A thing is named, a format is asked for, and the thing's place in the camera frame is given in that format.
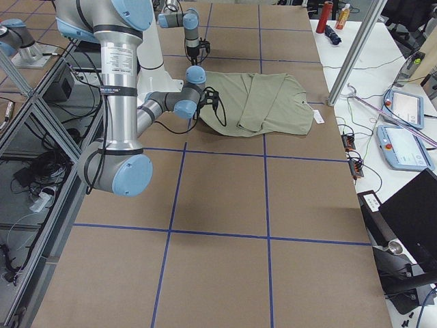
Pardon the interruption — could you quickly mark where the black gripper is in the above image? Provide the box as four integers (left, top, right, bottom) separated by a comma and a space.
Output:
186, 46, 201, 66

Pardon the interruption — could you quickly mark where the olive green long-sleeve shirt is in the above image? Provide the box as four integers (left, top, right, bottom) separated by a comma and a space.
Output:
200, 72, 313, 137

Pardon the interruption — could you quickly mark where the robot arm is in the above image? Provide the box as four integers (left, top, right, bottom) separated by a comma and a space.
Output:
158, 1, 202, 66
55, 1, 206, 197

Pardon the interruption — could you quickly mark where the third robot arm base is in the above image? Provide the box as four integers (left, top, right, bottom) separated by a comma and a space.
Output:
1, 18, 51, 68

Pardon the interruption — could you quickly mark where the folded dark blue umbrella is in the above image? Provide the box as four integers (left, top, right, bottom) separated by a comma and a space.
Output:
324, 25, 341, 46

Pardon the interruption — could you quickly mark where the white shirt price tag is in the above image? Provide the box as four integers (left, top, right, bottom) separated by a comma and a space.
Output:
310, 107, 325, 124

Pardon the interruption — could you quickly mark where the red cylinder bottle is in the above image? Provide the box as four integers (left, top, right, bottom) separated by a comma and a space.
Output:
315, 1, 333, 33

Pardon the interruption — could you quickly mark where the orange drink bottle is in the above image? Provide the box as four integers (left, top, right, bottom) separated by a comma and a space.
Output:
335, 3, 350, 30

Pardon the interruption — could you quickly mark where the orange connector board far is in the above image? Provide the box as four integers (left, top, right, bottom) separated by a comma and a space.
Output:
341, 134, 356, 152

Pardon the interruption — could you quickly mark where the orange connector board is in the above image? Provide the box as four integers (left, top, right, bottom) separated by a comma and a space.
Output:
341, 134, 356, 152
348, 157, 364, 180

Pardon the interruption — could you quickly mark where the orange connector board near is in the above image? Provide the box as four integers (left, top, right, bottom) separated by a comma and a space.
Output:
348, 157, 364, 180

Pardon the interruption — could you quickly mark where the far teach pendant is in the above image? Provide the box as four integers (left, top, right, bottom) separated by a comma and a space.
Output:
382, 90, 424, 129

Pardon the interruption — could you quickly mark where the teach pendant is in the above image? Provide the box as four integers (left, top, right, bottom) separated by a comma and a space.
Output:
376, 125, 436, 172
382, 90, 424, 129

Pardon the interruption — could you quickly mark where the near teach pendant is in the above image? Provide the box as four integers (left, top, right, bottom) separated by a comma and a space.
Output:
376, 125, 436, 172

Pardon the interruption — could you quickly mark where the black labelled box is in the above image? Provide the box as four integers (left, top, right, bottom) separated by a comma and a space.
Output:
357, 191, 404, 256

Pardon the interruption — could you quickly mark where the black monitor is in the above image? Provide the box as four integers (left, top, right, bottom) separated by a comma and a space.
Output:
379, 169, 436, 272

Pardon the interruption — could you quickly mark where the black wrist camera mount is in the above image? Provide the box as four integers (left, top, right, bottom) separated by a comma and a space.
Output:
199, 39, 210, 54
195, 87, 219, 119

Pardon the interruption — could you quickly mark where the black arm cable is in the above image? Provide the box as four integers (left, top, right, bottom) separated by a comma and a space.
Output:
155, 87, 228, 133

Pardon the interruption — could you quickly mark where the aluminium frame post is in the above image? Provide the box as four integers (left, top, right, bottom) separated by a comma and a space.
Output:
327, 0, 387, 107

